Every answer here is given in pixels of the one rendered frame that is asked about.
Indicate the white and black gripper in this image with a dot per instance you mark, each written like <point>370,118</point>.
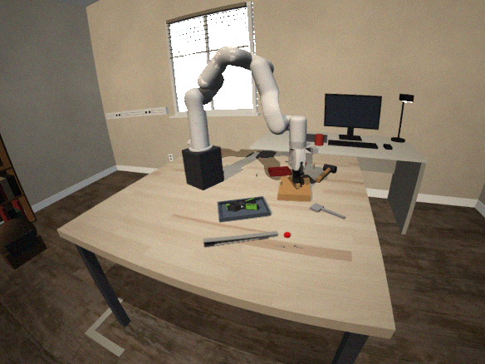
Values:
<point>297,161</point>

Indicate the red rectangular tray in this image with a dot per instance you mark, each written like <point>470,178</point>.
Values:
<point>279,171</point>

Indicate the tan wooden board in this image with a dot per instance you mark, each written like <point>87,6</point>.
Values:
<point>287,191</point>

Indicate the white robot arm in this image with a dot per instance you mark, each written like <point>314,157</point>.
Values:
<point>210,84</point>

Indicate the black rubber mallet with wooden handle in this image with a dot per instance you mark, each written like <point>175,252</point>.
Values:
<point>327,169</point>

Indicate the grey flat bar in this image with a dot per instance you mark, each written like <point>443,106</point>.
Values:
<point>239,238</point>

